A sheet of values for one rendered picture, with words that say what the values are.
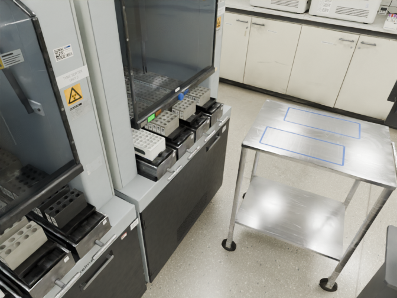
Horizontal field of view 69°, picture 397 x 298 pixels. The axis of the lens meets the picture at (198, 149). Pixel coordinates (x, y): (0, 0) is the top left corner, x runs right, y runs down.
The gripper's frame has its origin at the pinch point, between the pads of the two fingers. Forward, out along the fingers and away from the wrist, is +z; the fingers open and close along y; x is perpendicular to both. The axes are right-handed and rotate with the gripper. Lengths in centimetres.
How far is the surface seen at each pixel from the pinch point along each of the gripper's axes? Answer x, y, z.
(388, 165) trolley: -13, 32, 38
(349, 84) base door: 10, 219, 85
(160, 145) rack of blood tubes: 70, -9, 35
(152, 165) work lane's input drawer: 69, -16, 40
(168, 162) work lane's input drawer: 66, -9, 42
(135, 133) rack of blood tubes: 82, -9, 34
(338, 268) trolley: -14, 20, 97
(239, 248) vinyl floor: 37, 21, 120
